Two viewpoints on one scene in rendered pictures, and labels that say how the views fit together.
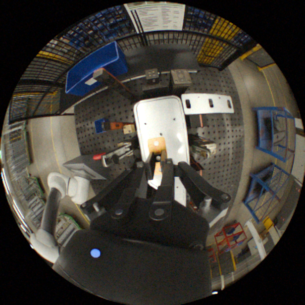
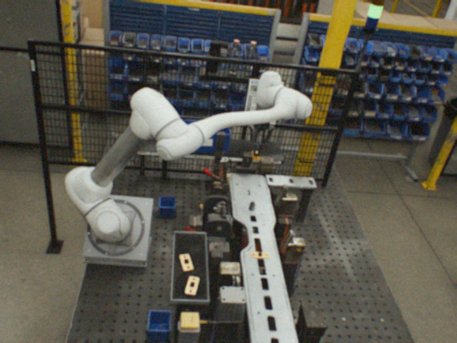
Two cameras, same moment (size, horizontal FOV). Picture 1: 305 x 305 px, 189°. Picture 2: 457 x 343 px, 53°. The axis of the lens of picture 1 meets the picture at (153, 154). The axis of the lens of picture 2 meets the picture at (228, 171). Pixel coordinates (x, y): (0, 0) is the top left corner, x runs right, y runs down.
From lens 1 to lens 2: 231 cm
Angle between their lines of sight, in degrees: 72
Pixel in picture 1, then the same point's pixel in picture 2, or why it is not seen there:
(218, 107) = (298, 183)
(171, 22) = not seen: hidden behind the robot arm
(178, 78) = (265, 160)
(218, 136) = (318, 246)
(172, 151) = (257, 200)
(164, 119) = (251, 184)
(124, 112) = (197, 208)
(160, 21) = not seen: hidden behind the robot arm
